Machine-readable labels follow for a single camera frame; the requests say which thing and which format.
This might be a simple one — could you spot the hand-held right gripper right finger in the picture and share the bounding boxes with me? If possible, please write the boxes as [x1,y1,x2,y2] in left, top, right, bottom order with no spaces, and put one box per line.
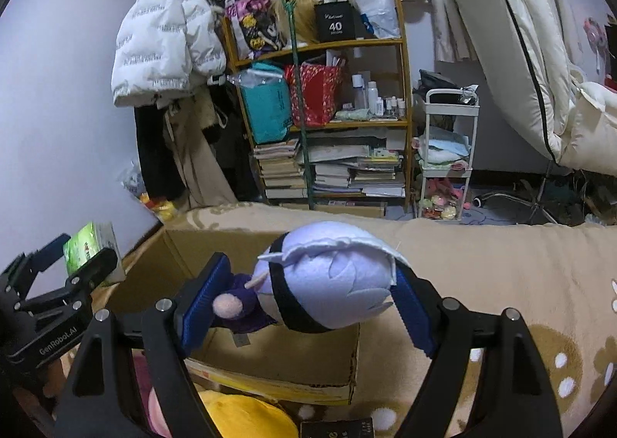
[393,264,565,438]

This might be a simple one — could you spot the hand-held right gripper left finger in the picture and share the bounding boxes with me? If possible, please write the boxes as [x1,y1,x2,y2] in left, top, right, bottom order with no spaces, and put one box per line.
[53,252,234,438]

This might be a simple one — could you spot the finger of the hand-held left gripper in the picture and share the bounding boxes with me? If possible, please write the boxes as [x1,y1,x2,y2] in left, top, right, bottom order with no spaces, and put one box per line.
[17,248,120,320]
[0,233,73,296]

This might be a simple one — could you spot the green tissue packet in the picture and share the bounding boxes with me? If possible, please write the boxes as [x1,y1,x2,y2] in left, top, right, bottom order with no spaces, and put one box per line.
[62,221,127,287]

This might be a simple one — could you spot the purple plush doll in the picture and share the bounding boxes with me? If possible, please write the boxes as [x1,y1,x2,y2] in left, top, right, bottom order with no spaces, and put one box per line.
[212,221,410,335]

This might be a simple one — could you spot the cardboard box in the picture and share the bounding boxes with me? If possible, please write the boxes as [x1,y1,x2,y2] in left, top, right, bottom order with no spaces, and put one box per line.
[91,226,362,405]

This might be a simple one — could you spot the yellow plush toy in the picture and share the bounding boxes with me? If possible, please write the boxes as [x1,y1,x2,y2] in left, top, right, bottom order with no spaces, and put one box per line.
[195,390,300,438]

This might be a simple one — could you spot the black tissue packet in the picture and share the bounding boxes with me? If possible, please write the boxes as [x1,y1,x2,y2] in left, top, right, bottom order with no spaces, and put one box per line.
[300,416,376,438]

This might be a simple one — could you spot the plastic bag of toys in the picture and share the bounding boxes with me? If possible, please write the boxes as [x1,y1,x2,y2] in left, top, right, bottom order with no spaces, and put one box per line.
[118,161,189,224]

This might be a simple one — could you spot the beige flower printed blanket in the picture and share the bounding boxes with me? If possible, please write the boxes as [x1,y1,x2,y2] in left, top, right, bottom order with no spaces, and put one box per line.
[123,202,617,438]

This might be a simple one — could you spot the pile of small plush toys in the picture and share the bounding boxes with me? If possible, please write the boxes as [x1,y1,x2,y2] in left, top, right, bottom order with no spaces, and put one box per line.
[419,178,468,219]

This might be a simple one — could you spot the flat cardboard package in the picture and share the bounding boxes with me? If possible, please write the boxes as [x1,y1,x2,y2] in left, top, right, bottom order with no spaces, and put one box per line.
[280,201,389,219]

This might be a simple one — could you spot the black coat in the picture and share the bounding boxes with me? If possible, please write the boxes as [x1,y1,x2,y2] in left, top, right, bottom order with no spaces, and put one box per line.
[134,103,186,200]

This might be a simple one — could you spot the beige trench coat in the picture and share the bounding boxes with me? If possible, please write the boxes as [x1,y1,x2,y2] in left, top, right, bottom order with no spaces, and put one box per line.
[161,91,239,212]

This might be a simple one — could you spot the stack of books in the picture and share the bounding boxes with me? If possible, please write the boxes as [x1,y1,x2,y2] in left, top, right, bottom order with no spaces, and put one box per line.
[251,130,408,200]

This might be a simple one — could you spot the metal chair base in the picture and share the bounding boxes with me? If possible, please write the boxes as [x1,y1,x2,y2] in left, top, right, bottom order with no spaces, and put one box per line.
[475,163,565,227]

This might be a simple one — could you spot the folded cloths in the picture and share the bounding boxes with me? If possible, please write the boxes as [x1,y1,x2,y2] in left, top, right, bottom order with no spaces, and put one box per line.
[417,127,470,166]

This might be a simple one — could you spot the teal bag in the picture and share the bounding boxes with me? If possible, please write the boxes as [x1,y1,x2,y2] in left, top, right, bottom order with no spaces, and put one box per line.
[238,63,294,145]

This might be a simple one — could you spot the white trolley cart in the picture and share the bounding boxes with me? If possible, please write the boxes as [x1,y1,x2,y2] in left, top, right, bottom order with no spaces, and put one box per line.
[415,88,480,222]

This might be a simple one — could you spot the group of small bottles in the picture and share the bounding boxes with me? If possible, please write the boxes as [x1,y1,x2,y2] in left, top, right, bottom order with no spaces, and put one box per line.
[351,74,408,118]

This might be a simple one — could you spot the green pole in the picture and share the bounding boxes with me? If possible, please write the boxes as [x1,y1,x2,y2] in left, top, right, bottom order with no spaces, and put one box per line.
[284,0,316,208]

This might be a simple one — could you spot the black pouch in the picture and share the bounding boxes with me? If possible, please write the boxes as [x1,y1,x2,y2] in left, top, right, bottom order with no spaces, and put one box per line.
[418,69,478,104]

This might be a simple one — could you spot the red gift bag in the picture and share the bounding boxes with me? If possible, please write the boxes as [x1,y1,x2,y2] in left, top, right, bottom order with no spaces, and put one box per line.
[284,61,345,126]

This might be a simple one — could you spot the white puffer jacket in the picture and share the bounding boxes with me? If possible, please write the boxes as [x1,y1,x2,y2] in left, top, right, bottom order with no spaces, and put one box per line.
[111,0,227,107]

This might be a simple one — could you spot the wooden shelf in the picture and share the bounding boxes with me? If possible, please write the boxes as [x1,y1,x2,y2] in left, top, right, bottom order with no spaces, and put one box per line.
[223,0,415,214]

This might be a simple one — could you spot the black patterned bag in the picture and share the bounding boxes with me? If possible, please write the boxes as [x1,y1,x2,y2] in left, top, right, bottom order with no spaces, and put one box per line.
[226,0,290,60]

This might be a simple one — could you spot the cream quilt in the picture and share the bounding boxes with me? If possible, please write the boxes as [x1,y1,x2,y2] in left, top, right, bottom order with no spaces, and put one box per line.
[441,0,617,176]

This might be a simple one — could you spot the blonde wig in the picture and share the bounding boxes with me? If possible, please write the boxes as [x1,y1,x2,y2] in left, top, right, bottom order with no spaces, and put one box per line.
[270,0,321,46]

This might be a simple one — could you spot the black box with white print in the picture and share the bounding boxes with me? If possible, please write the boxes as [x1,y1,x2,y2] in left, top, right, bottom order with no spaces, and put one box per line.
[314,0,357,44]

